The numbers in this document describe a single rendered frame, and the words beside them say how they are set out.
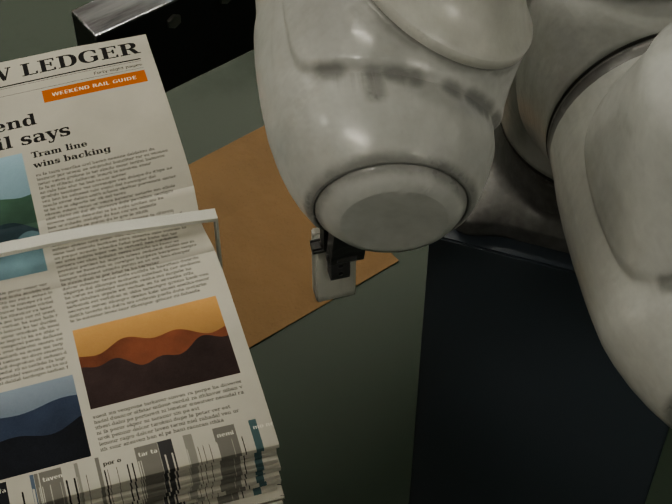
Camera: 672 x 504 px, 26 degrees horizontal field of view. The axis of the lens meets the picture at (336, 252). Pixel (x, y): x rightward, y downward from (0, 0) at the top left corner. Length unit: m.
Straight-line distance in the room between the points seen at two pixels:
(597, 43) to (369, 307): 1.42
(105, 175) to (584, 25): 0.34
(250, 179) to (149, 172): 1.43
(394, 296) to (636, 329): 1.51
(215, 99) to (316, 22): 1.89
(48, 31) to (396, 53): 2.11
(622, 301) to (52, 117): 0.45
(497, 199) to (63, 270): 0.31
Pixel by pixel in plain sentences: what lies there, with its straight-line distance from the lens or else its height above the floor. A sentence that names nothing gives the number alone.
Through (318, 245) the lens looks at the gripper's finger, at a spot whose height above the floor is 1.00.
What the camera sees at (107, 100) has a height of 1.06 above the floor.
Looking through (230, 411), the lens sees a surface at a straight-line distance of 0.87.
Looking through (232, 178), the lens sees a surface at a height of 0.00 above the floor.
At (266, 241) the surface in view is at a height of 0.00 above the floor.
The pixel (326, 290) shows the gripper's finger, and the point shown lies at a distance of 1.08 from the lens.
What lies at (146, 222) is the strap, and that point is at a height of 1.07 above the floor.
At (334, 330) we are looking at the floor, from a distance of 2.23.
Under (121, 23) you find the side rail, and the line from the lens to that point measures 1.51.
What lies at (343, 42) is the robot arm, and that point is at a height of 1.35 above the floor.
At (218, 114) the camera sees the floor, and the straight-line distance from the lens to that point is 2.54.
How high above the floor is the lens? 1.79
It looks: 50 degrees down
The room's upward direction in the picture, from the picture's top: straight up
